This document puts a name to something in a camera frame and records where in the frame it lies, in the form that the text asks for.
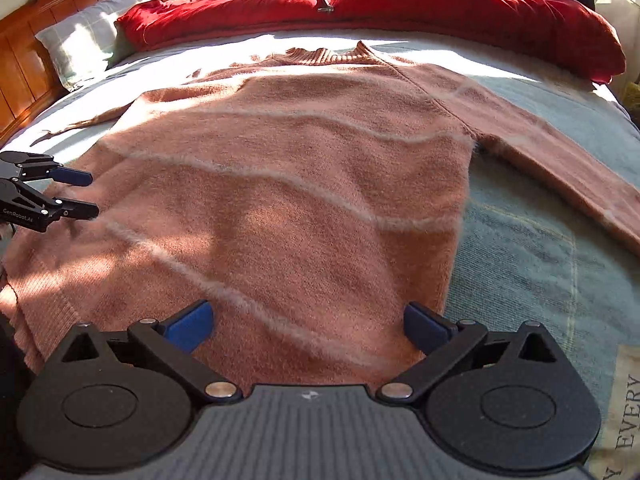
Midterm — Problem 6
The white pillow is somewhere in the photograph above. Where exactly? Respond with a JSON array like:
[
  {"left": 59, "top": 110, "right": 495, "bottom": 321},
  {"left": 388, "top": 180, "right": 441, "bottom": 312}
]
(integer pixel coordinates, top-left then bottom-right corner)
[{"left": 34, "top": 0, "right": 158, "bottom": 93}]

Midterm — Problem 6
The wooden headboard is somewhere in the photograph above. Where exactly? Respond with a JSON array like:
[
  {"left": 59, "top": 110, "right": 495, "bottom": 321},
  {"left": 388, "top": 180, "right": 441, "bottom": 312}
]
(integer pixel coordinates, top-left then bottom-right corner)
[{"left": 0, "top": 0, "right": 178, "bottom": 146}]

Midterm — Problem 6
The orange knit sweater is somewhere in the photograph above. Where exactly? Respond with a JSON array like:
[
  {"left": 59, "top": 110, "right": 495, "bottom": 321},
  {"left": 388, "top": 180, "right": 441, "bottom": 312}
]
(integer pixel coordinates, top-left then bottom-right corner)
[{"left": 0, "top": 40, "right": 640, "bottom": 391}]

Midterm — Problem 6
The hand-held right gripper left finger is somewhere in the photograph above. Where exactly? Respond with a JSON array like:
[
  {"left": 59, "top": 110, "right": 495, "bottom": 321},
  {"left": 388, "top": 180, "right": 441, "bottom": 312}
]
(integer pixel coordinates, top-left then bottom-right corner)
[{"left": 61, "top": 300, "right": 242, "bottom": 402}]

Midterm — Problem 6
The red quilt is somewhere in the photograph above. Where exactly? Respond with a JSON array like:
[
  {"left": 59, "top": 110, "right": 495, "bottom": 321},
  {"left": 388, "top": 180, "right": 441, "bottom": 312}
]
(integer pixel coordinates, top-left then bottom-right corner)
[{"left": 116, "top": 0, "right": 627, "bottom": 86}]

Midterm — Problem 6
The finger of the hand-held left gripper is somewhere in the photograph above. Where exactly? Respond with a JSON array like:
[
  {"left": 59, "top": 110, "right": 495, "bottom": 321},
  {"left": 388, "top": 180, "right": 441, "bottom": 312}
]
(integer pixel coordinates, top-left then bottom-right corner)
[
  {"left": 47, "top": 202, "right": 100, "bottom": 220},
  {"left": 0, "top": 151, "right": 93, "bottom": 187}
]

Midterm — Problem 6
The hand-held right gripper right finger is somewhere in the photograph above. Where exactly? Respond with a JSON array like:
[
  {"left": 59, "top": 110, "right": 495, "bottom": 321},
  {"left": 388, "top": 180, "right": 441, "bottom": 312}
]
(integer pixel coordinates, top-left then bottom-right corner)
[{"left": 377, "top": 302, "right": 557, "bottom": 403}]

